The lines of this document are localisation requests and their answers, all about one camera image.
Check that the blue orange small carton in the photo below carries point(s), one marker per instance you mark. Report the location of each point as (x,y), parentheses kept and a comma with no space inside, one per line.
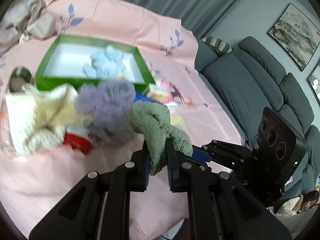
(141,97)

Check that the pink white small package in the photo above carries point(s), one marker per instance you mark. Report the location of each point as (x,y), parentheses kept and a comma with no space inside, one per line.
(169,99)

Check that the framed landscape painting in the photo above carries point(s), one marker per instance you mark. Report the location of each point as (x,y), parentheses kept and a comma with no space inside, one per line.
(297,35)

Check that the cream tissue pack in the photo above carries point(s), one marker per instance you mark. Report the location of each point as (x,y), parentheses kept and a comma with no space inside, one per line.
(156,93)

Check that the person lying on sofa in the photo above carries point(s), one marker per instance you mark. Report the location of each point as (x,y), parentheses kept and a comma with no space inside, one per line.
(297,205)

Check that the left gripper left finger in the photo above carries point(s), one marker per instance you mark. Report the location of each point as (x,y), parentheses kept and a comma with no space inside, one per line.
(98,206)

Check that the blue plush toy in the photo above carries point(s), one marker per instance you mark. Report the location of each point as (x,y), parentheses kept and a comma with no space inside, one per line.
(105,63)

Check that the clear glass bottle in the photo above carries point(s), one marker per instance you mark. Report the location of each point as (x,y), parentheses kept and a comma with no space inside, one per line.
(17,79)

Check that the crumpled beige cloth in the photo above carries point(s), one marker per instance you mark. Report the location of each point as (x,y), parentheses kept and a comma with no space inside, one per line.
(26,17)

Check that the striped throw pillow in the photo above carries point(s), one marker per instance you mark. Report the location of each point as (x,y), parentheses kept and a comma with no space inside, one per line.
(219,46)

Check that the green fuzzy cloth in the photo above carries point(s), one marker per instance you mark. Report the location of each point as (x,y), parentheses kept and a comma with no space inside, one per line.
(153,120)

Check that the purple mesh bath pouf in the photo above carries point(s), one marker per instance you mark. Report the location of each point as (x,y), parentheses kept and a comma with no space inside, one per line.
(108,103)

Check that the green cardboard box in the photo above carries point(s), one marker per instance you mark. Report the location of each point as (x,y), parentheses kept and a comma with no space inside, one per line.
(77,60)

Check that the pink patterned tablecloth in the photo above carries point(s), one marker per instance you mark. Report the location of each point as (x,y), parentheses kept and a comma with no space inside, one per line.
(32,185)

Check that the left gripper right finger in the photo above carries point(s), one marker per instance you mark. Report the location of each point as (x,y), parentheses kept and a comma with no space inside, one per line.
(219,207)

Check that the grey blue sofa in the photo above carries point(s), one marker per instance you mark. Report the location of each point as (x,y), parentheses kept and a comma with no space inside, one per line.
(250,78)

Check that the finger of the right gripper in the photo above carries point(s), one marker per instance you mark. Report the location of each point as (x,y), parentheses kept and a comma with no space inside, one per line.
(200,154)

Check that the red and white sock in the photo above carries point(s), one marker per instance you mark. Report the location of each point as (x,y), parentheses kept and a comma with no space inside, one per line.
(79,138)

